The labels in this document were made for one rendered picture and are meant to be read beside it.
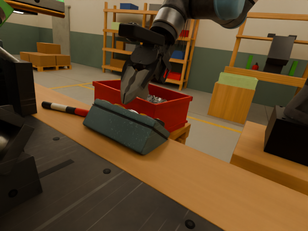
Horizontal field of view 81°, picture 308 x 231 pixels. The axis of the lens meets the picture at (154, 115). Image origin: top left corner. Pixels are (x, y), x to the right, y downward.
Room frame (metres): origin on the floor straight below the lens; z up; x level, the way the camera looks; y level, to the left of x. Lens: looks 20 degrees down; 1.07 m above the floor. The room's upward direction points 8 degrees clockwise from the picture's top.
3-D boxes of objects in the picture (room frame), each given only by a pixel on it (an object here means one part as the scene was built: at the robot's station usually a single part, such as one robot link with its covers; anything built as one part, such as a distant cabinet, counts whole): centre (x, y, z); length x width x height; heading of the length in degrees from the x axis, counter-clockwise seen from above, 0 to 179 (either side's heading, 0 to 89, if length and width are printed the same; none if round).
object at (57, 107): (0.39, 0.20, 0.91); 0.13 x 0.02 x 0.02; 80
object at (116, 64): (6.06, 0.58, 1.10); 3.01 x 0.55 x 2.20; 65
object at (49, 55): (5.80, 3.59, 0.37); 1.20 x 0.80 x 0.74; 163
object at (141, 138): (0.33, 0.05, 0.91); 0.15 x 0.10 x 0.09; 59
